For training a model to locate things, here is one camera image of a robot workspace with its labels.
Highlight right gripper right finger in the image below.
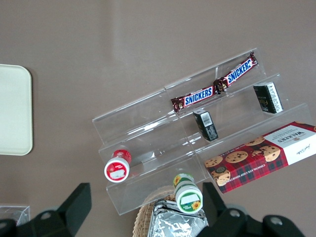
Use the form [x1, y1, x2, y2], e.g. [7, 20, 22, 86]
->
[197, 182, 306, 237]

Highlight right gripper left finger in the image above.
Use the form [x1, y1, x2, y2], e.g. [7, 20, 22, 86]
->
[0, 182, 92, 237]

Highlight oval light wicker basket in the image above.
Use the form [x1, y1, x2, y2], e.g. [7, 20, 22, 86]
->
[132, 186, 178, 237]

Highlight cream plastic tray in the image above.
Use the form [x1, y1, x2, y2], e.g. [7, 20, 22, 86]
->
[0, 64, 34, 156]

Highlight green lid white cup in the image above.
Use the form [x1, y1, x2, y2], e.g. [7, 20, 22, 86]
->
[172, 173, 203, 214]

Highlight stacked aluminium foil trays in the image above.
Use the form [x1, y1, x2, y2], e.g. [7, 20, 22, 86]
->
[147, 199, 209, 237]

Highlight clear acrylic bottle rack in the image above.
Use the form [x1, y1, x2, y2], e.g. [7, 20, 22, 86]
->
[0, 204, 32, 227]

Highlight red tartan cookie box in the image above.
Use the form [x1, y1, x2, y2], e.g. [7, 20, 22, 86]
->
[204, 120, 316, 195]

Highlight red lid white cup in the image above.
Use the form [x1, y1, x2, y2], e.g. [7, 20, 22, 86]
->
[103, 145, 133, 183]

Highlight small black box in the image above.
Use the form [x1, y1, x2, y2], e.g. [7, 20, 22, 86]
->
[253, 81, 284, 115]
[193, 110, 219, 142]

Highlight clear acrylic step shelf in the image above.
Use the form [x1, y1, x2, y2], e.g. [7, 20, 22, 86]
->
[91, 47, 316, 217]

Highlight Snickers chocolate bar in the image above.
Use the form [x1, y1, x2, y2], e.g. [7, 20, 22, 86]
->
[171, 85, 221, 113]
[213, 51, 260, 92]

